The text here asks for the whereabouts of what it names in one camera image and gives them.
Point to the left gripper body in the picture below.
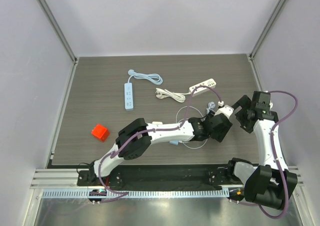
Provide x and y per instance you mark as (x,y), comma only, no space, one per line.
(219,136)

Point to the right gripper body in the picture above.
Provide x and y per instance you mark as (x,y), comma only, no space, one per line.
(241,103)

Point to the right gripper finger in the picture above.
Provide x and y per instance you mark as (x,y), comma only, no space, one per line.
(243,102)
(245,121)

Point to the white usb power strip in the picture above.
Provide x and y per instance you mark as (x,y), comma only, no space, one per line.
(202,87)

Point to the blue usb charger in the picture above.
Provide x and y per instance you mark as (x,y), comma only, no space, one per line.
(174,142)

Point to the blue power strip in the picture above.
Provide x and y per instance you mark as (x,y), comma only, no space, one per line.
(128,97)

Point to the red cube socket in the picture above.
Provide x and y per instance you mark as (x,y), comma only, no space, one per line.
(100,132)

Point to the white cube charger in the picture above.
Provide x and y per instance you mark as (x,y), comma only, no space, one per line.
(157,123)

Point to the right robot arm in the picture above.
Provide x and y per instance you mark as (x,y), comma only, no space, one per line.
(270,183)

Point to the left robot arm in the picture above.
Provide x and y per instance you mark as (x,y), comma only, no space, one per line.
(134,139)

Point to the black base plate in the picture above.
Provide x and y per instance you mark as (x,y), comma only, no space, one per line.
(123,175)

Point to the slotted cable duct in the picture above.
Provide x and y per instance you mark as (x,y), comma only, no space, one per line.
(101,194)

